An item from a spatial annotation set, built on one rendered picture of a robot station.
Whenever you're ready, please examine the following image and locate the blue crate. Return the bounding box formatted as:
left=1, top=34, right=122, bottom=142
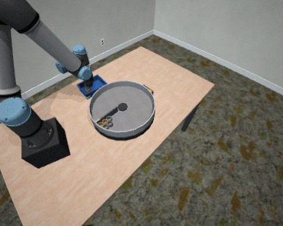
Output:
left=77, top=75, right=108, bottom=100

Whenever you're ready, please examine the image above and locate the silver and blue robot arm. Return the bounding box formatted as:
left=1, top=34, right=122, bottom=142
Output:
left=0, top=0, right=92, bottom=150

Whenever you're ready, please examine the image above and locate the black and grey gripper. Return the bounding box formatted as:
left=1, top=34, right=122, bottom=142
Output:
left=85, top=63, right=94, bottom=90

